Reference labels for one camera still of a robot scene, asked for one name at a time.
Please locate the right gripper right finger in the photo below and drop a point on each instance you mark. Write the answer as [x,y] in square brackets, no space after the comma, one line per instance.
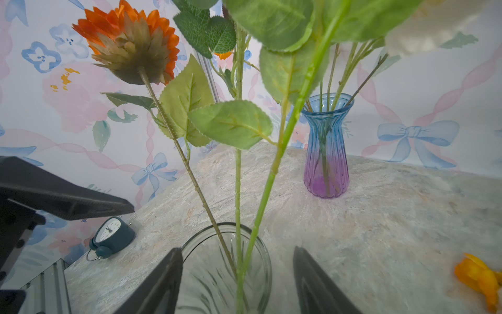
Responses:
[317,293]

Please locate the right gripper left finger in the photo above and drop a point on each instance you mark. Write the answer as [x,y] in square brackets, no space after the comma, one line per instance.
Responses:
[159,292]

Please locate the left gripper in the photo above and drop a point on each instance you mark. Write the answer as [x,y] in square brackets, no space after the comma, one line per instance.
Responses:
[27,187]

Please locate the clear glass vase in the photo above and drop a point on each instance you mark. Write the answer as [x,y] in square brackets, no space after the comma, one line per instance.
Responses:
[208,282]

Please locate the blue purple glass vase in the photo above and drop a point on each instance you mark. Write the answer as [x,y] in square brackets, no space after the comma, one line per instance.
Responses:
[326,172]

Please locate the white rose bud stem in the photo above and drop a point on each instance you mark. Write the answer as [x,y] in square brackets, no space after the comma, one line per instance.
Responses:
[380,62]

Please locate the pink ranunculus spray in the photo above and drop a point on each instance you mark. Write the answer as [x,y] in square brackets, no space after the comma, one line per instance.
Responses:
[295,38]

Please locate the orange gerbera stem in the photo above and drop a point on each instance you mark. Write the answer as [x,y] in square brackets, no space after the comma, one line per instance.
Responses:
[142,49]

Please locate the small green alarm clock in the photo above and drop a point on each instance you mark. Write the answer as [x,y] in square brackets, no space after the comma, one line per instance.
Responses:
[113,236]

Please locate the orange poppy green leaves stem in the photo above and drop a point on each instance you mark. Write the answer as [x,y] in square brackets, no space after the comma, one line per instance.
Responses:
[474,273]

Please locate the aluminium rail frame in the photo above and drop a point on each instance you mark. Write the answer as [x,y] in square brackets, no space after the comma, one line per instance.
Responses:
[47,293]

